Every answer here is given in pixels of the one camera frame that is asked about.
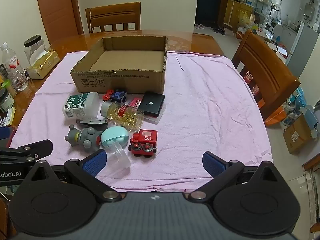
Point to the clear jar with black lid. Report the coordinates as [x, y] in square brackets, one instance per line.
[33, 45]

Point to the pink cloth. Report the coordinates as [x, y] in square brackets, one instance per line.
[200, 105]

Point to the red printed packet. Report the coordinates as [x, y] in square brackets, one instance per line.
[251, 80]

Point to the gold tissue pack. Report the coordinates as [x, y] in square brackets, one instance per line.
[42, 63]

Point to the brown wooden door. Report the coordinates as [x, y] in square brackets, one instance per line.
[57, 12]

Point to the white bottle with green label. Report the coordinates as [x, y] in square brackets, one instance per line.
[80, 105]

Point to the wooden chair with slotted back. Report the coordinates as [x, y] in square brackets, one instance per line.
[113, 16]

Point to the cardboard box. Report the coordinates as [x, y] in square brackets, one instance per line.
[120, 80]

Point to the brown cardboard carton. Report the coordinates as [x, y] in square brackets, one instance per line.
[297, 135]

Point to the white slippers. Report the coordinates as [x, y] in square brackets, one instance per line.
[199, 26]

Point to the wooden chair with grooved back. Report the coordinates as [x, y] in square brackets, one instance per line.
[265, 72]

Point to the black shoes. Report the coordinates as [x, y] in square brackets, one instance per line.
[220, 30]

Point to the orange bag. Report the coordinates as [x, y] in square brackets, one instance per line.
[275, 118]

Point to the grey robot toy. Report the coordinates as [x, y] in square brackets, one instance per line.
[87, 136]

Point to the black rectangular device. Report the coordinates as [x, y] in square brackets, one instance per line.
[152, 103]

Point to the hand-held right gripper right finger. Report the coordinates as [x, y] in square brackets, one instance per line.
[212, 163]

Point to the clear bottle of yellow capsules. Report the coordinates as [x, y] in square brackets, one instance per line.
[125, 116]

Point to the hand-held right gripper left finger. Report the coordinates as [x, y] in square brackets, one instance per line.
[94, 162]

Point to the black-lidded dark jar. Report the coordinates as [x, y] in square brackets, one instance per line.
[5, 101]

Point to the clear plastic jar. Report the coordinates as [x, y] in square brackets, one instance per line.
[120, 158]

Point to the wooden cabinet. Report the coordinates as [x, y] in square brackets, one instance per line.
[240, 10]

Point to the pink card in clear case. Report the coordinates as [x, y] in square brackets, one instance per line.
[135, 102]

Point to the red toy train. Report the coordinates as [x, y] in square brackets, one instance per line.
[145, 138]

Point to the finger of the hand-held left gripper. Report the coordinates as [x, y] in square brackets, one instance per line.
[37, 148]
[5, 133]

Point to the white standing fan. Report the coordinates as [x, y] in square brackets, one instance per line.
[230, 15]

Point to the yellow plastic bag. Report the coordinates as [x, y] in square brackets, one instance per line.
[244, 18]

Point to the clear water bottle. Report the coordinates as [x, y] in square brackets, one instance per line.
[15, 72]

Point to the teal round case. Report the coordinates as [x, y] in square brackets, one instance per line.
[112, 135]

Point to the grey refrigerator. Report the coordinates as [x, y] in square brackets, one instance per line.
[303, 47]

